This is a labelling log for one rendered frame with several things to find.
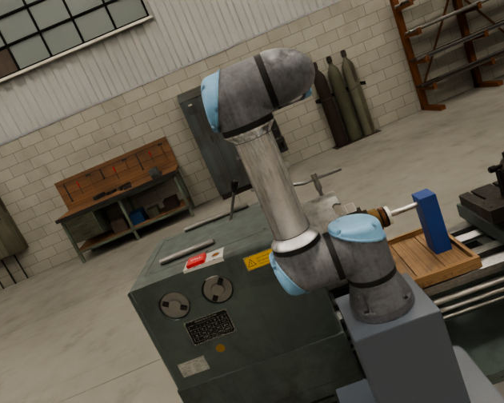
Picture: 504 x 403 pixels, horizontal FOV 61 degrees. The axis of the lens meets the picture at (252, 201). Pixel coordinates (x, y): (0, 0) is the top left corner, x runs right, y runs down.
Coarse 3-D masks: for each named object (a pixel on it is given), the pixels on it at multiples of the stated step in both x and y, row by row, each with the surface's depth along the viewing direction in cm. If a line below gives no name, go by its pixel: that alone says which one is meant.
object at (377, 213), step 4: (380, 208) 154; (368, 212) 154; (372, 212) 153; (376, 212) 152; (380, 212) 152; (384, 212) 152; (376, 216) 152; (380, 216) 152; (384, 216) 152; (380, 220) 151; (384, 220) 152; (388, 220) 152; (384, 224) 153; (388, 224) 153
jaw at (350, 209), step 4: (348, 204) 147; (352, 204) 146; (336, 208) 146; (340, 208) 145; (344, 208) 146; (348, 208) 146; (352, 208) 145; (356, 208) 150; (336, 212) 145; (340, 212) 144; (348, 212) 145; (352, 212) 145; (356, 212) 145; (360, 212) 149; (364, 212) 152
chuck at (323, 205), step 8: (328, 192) 156; (312, 200) 154; (320, 200) 151; (328, 200) 149; (336, 200) 147; (320, 208) 147; (328, 208) 146; (320, 216) 145; (328, 216) 144; (336, 216) 143; (328, 224) 143
